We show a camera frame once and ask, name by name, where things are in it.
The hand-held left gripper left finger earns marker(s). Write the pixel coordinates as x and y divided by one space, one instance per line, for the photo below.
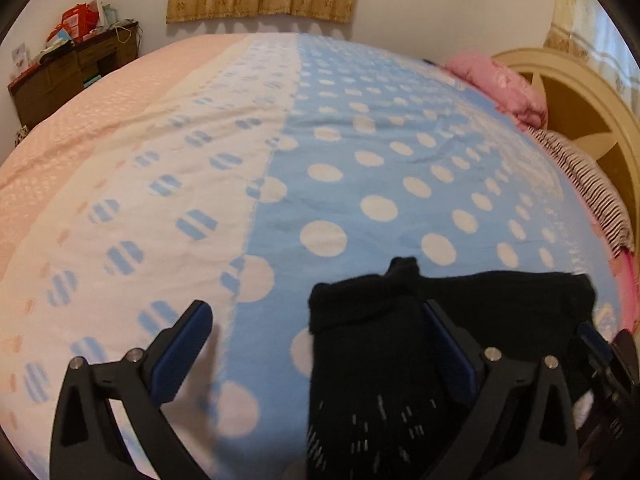
185 350

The cream wooden headboard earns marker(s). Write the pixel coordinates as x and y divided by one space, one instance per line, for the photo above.
585 105

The blue pink polka-dot bedsheet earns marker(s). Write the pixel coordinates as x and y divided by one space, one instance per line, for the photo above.
250 160

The patterned basket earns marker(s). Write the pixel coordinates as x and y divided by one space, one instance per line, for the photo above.
21 136

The pink floral pillow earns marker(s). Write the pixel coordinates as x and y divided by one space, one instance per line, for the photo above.
500 85

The brown wooden desk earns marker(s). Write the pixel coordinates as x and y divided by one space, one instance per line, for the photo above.
55 85

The striped pillow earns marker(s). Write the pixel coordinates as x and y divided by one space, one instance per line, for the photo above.
590 185

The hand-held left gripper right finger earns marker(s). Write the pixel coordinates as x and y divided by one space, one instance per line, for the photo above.
452 355

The teal box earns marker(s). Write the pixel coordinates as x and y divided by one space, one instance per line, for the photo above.
92 80

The black pants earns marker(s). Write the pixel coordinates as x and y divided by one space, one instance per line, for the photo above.
370 360

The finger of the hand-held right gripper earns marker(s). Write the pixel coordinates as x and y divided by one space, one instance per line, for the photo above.
595 342

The yellow floral side curtain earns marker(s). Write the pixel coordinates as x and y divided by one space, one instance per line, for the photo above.
595 25

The white card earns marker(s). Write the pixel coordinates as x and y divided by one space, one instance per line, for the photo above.
20 55

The pale blue gift bag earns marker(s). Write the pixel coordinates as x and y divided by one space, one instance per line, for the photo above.
109 14

